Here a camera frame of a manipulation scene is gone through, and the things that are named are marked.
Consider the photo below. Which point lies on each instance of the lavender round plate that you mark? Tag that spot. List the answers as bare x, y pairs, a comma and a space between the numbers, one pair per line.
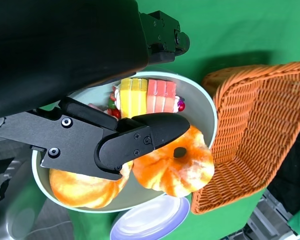
150, 220

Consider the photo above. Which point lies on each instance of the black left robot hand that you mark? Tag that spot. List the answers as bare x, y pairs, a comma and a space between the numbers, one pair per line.
65, 50

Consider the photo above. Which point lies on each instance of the green tablecloth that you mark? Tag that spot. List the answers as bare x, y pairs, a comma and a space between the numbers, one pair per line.
240, 25

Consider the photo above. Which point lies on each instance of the pale green bowl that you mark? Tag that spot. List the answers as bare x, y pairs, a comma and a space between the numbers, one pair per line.
202, 112

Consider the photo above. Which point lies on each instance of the black curtain backdrop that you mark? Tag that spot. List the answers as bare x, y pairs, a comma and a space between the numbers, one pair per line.
290, 175

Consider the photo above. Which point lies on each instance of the orange wicker basket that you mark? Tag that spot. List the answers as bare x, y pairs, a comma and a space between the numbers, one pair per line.
252, 125

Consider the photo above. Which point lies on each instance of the yellow layered cake slice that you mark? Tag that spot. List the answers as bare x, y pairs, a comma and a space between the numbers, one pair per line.
132, 97

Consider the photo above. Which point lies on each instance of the pink and brown cake slice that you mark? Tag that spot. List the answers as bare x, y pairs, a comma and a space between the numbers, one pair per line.
96, 107

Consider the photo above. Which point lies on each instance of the metal frame shelf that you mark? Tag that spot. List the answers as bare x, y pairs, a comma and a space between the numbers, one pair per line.
270, 220

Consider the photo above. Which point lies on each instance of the pink layered cake slice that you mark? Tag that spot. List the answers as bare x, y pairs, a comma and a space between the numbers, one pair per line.
160, 95

